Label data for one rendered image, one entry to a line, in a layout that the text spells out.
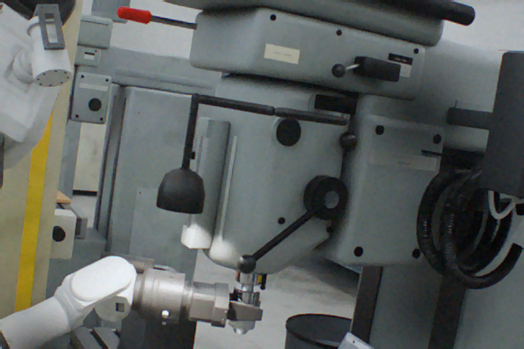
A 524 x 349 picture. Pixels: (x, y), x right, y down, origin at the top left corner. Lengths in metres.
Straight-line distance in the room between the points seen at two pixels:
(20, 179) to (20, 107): 1.57
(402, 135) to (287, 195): 0.23
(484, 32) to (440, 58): 5.55
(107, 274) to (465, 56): 0.73
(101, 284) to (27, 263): 1.74
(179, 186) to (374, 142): 0.34
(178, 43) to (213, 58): 9.69
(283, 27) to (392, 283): 0.65
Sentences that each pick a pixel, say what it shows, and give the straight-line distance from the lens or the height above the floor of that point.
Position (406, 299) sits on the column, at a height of 1.25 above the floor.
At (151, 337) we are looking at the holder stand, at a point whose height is 1.05.
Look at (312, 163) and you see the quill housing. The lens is 1.17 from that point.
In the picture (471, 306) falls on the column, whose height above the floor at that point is 1.28.
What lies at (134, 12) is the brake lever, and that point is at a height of 1.70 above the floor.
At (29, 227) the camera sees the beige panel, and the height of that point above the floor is 0.97.
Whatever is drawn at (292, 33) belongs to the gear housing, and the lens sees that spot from 1.10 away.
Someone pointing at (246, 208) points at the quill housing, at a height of 1.42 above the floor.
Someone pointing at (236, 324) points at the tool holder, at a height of 1.21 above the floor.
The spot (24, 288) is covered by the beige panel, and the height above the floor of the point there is 0.72.
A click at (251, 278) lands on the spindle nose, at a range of 1.24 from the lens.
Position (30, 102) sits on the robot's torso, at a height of 1.53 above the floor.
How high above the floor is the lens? 1.59
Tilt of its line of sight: 6 degrees down
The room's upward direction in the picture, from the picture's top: 9 degrees clockwise
